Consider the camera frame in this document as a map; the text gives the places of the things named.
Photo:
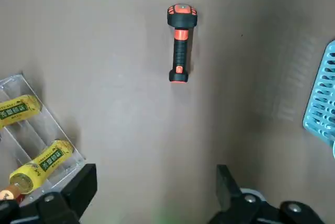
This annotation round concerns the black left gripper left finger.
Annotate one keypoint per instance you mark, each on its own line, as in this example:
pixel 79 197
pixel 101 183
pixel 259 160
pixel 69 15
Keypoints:
pixel 65 203

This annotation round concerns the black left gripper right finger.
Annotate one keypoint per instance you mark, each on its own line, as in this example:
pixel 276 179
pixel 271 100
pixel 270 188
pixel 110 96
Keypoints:
pixel 243 208

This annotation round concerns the black orange barcode scanner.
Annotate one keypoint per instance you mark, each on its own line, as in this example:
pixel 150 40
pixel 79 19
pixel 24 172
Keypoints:
pixel 180 54

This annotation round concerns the light blue plastic basket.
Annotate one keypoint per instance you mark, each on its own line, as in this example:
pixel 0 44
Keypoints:
pixel 314 119

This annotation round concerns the yellow tea bottle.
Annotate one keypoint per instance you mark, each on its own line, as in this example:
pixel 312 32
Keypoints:
pixel 18 111
pixel 49 158

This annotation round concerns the clear acrylic bottle shelf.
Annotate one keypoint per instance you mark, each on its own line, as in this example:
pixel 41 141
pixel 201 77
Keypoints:
pixel 52 127

